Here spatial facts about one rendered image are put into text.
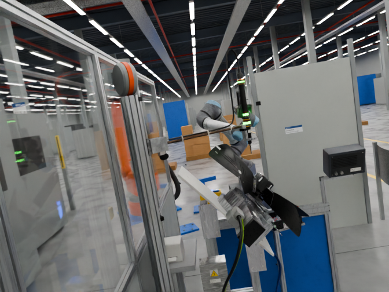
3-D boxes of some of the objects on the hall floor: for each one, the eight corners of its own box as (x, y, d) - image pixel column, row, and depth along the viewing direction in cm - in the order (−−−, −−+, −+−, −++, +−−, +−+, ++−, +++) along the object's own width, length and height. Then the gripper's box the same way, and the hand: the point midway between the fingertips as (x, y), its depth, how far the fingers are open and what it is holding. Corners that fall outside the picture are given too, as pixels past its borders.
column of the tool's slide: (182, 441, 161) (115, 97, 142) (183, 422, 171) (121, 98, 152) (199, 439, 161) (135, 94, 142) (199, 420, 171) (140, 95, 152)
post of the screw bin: (289, 336, 220) (273, 228, 211) (287, 333, 223) (271, 227, 214) (293, 334, 221) (277, 227, 212) (291, 332, 224) (275, 226, 215)
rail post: (337, 311, 236) (325, 214, 227) (334, 309, 240) (322, 212, 231) (342, 311, 236) (330, 213, 227) (340, 307, 240) (327, 211, 231)
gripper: (252, 115, 204) (257, 115, 183) (231, 119, 205) (234, 119, 184) (250, 102, 203) (256, 101, 182) (229, 105, 204) (232, 105, 183)
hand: (243, 105), depth 184 cm, fingers open, 7 cm apart
